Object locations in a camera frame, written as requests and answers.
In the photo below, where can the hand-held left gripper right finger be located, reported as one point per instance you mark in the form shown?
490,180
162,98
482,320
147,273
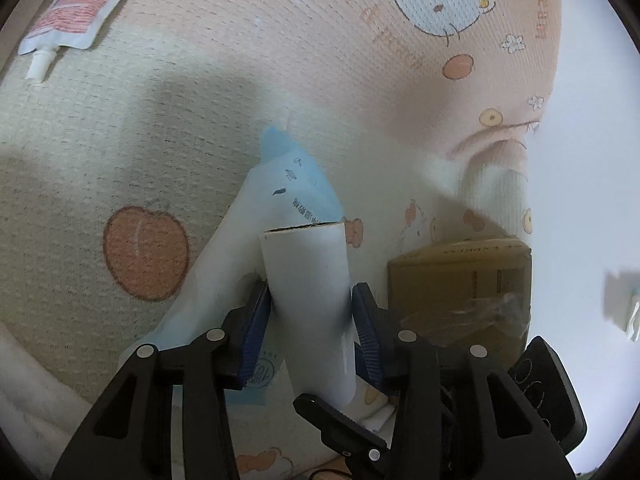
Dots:
367,337

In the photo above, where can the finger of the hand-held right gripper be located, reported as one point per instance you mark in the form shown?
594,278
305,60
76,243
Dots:
340,425

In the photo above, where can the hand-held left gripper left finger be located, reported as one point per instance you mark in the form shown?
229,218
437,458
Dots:
252,332

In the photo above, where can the white paper roll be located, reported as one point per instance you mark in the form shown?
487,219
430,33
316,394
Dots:
305,285

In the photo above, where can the cardboard box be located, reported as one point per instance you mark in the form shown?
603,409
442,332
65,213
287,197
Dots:
450,270

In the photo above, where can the blue tissue packet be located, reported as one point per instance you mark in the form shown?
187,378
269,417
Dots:
280,185

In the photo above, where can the white spout pouch red label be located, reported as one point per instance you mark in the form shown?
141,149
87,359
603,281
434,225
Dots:
75,10

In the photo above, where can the clear plastic wrap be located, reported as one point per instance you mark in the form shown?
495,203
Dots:
495,307

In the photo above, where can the pink cartoon printed mat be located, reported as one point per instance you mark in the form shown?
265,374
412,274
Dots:
150,135

